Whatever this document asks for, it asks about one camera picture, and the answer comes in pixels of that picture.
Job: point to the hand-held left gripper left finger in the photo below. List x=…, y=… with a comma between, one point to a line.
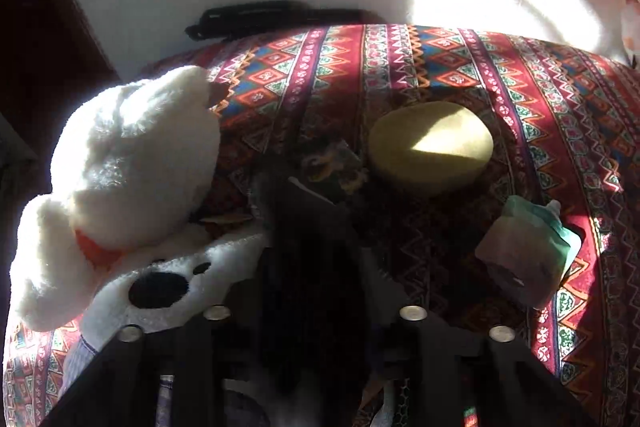
x=210, y=357

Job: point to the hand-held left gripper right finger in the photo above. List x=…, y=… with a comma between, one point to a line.
x=425, y=357

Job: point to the green spout pouch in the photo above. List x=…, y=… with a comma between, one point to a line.
x=530, y=252

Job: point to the white plush bear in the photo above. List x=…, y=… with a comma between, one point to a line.
x=135, y=177

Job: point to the dark printed packet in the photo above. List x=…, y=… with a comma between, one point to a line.
x=335, y=169

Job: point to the yellow-green round tin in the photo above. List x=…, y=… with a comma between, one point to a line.
x=430, y=147

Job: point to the red patterned tablecloth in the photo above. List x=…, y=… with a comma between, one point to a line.
x=450, y=67

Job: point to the orange and white object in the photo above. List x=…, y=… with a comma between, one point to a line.
x=629, y=22

